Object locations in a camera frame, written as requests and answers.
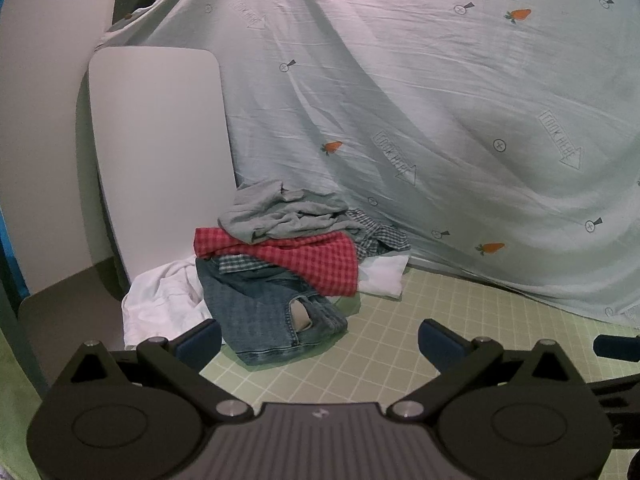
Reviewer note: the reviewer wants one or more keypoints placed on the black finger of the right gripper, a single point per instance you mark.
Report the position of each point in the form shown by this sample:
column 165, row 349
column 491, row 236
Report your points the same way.
column 617, row 347

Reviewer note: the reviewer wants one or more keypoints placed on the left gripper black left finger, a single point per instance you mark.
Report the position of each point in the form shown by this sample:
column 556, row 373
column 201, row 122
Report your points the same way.
column 170, row 365

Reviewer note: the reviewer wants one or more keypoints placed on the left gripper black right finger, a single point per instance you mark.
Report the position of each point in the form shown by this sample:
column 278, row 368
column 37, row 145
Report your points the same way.
column 468, row 365

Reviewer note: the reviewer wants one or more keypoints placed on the grey zip hoodie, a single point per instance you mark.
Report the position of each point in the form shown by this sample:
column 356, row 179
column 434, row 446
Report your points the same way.
column 268, row 210

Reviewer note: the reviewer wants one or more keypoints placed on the white garment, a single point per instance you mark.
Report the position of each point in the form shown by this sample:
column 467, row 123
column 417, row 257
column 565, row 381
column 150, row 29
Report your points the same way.
column 166, row 301

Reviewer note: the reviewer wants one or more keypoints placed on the blue denim jeans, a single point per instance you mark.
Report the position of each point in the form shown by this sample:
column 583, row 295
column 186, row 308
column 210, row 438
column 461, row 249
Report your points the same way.
column 270, row 315

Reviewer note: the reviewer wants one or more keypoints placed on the white folded cloth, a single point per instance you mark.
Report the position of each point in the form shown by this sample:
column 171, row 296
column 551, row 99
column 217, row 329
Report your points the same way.
column 381, row 275

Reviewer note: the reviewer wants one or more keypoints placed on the green plaid shirt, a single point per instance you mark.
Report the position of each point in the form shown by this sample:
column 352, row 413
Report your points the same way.
column 373, row 238

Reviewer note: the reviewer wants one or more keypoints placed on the green cloth at edge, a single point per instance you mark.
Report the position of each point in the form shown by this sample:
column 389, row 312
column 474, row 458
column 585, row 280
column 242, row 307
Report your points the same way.
column 19, row 402

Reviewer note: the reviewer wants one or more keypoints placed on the red checked garment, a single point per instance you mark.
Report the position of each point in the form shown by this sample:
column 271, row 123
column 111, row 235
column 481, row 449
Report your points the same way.
column 327, row 262

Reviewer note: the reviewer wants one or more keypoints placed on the white rounded board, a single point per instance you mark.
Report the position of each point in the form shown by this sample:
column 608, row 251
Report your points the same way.
column 162, row 147

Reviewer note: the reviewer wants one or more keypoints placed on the light green carrot print sheet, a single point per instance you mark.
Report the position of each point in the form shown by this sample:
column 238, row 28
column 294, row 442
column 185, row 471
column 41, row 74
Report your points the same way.
column 501, row 135

